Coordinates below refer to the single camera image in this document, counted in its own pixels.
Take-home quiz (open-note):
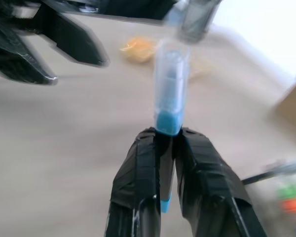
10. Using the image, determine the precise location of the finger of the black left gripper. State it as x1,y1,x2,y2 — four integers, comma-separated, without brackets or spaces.
38,9,110,68
0,17,59,86

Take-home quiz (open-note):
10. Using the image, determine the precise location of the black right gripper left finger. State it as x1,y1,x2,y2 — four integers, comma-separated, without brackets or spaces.
104,126,162,237

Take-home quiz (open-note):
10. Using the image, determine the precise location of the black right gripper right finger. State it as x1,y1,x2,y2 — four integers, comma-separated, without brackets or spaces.
174,126,267,237

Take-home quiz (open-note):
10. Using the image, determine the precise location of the blue pen with clear cap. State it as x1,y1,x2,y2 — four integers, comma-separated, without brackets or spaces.
153,40,191,213
164,0,187,38

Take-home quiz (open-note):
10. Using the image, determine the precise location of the grey mesh pen holder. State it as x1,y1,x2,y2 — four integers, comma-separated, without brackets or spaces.
179,0,222,44

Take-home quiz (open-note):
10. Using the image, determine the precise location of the yellow crumpled object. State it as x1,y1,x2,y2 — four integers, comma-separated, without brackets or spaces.
119,36,156,64

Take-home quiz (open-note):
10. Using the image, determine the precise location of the green and orange item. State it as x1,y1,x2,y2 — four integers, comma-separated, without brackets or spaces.
275,182,296,216

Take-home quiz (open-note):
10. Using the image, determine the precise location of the brown cardboard box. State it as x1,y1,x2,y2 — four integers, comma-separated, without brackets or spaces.
273,71,296,144

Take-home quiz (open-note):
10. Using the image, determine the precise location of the black cable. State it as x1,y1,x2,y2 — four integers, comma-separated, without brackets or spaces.
241,170,281,185

